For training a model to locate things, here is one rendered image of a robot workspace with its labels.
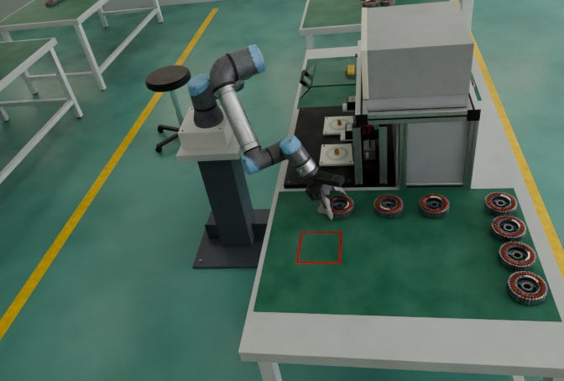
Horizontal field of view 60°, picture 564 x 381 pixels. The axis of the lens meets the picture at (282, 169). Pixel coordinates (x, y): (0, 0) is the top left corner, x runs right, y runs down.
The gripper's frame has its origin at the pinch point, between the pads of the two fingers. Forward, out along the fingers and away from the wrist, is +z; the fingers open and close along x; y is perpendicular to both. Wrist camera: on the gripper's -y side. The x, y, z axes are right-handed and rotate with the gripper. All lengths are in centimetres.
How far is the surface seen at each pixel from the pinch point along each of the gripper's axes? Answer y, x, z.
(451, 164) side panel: -35.8, -27.2, 10.1
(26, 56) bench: 257, -84, -152
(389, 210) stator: -17.4, -2.3, 7.8
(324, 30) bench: 74, -173, -38
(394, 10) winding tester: -30, -66, -46
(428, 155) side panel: -31.1, -24.3, 2.1
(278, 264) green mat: 9.5, 34.2, -4.7
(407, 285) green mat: -29.0, 26.9, 18.6
